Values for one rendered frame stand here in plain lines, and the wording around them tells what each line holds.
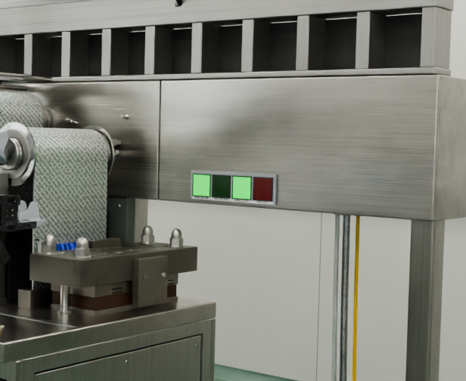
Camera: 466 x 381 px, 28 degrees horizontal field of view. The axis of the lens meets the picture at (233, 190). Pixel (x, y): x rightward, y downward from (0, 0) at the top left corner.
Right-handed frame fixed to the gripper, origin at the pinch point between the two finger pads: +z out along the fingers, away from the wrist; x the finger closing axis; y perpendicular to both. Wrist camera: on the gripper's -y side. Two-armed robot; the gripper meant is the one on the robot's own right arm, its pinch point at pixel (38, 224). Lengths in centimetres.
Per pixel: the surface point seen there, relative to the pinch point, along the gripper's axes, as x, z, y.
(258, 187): -41, 30, 10
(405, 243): 37, 263, -27
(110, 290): -19.0, 4.2, -13.8
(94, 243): -6.4, 11.9, -4.9
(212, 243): 154, 263, -38
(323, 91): -57, 31, 32
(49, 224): -0.3, 3.0, -0.2
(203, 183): -24.7, 29.7, 10.0
